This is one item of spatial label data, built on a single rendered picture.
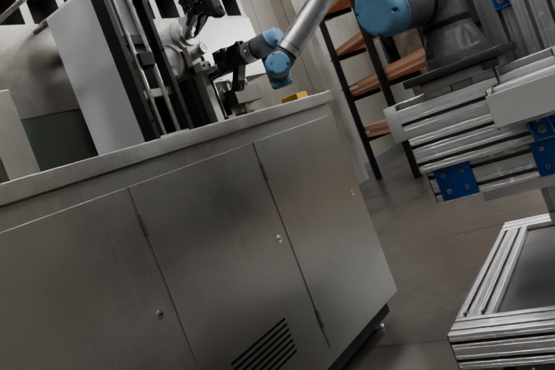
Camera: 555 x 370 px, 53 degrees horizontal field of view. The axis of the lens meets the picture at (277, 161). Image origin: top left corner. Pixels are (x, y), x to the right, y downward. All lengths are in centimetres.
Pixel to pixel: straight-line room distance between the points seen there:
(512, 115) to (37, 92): 146
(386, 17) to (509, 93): 30
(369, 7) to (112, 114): 92
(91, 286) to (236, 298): 43
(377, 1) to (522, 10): 40
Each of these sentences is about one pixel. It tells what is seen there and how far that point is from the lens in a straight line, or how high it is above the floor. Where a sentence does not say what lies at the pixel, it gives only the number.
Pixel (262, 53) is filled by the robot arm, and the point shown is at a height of 108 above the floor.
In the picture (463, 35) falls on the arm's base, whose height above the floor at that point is 87.
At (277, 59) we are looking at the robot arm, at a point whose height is 102.
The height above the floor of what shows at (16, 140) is 103.
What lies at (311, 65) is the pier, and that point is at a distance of 636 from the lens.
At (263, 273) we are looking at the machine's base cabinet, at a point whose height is 46.
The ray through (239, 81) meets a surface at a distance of 198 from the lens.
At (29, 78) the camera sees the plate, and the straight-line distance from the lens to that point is 201.
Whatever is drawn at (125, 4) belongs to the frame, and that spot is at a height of 133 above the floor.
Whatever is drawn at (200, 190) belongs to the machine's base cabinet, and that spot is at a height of 74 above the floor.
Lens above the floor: 79
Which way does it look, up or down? 2 degrees down
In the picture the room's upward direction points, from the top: 21 degrees counter-clockwise
